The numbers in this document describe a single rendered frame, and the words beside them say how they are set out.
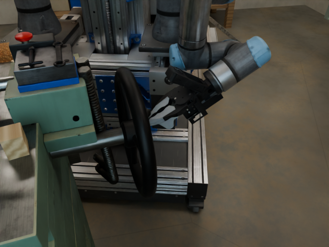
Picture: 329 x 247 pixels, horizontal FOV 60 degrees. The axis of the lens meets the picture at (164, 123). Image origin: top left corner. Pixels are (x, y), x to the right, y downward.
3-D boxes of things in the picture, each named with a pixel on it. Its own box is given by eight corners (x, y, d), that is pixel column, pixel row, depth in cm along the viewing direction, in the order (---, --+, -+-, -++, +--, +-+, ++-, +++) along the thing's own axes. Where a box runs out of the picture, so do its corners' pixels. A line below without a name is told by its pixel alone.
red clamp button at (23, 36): (33, 41, 52) (31, 36, 51) (15, 43, 51) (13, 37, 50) (33, 35, 54) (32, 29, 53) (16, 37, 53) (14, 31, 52)
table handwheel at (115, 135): (171, 223, 56) (154, 79, 45) (65, 255, 51) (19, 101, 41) (138, 159, 82) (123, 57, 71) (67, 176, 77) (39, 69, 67)
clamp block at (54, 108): (94, 126, 56) (86, 86, 50) (20, 140, 52) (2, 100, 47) (85, 87, 67) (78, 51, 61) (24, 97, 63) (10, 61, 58)
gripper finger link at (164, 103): (155, 134, 80) (182, 114, 79) (144, 121, 76) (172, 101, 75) (152, 127, 82) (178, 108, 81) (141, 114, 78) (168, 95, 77)
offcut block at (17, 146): (30, 154, 45) (22, 135, 43) (8, 160, 44) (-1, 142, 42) (27, 140, 48) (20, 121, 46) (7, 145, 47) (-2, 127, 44)
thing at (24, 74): (80, 83, 51) (73, 54, 47) (12, 94, 48) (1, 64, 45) (73, 52, 60) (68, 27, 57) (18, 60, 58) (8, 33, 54)
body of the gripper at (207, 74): (190, 127, 77) (227, 101, 76) (176, 107, 71) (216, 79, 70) (180, 111, 82) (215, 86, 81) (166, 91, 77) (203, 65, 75)
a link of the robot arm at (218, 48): (202, 39, 86) (213, 43, 76) (238, 37, 87) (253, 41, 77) (202, 65, 89) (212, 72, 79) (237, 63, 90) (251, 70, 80)
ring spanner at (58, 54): (66, 66, 47) (65, 63, 47) (54, 68, 47) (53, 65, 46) (63, 42, 54) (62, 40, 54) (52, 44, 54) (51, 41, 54)
